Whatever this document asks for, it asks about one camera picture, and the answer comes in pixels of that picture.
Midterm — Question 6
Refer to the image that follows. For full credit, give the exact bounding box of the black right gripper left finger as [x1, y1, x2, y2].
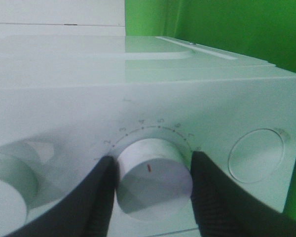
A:
[11, 156, 117, 237]

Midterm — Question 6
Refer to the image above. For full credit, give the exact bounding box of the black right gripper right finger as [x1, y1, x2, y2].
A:
[190, 151, 296, 237]

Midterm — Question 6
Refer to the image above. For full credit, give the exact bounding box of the white microwave knob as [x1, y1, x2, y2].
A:
[116, 138, 192, 221]
[0, 140, 55, 230]

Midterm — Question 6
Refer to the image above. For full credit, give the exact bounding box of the white microwave oven body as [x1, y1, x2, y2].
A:
[0, 23, 296, 237]

